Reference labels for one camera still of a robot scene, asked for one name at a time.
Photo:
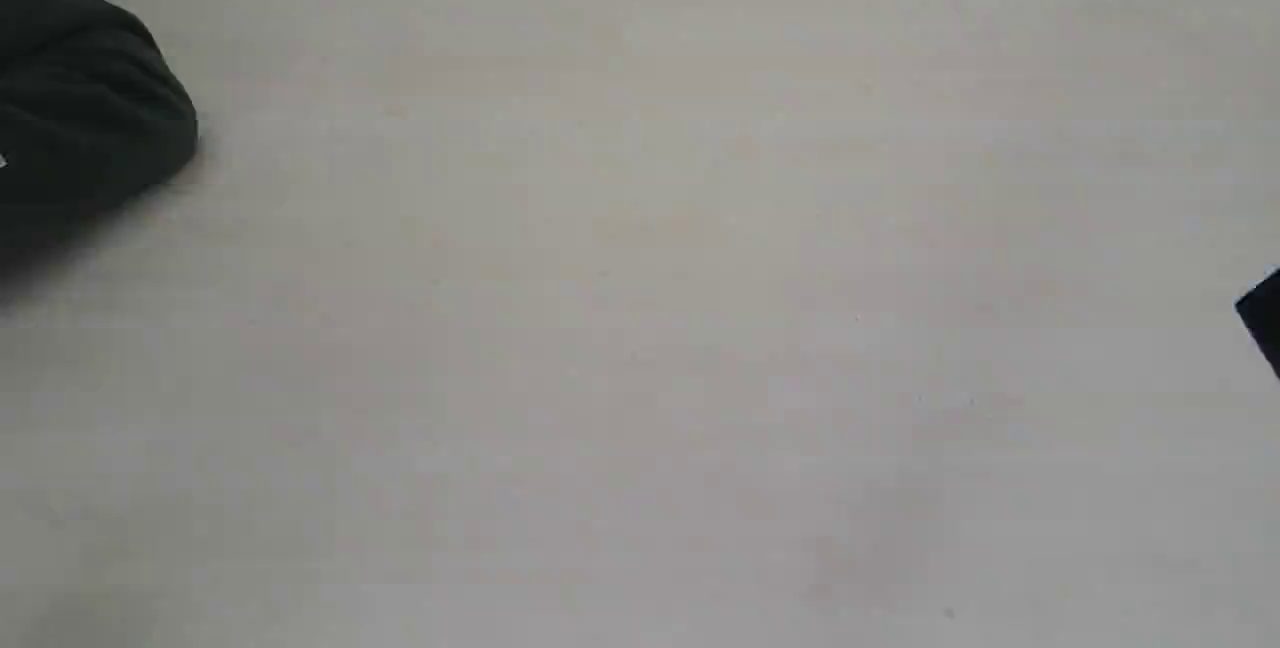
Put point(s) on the dark green sleeved forearm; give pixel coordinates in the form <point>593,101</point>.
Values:
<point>91,113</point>

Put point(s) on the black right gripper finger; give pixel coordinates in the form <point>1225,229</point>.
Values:
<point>1258,309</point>

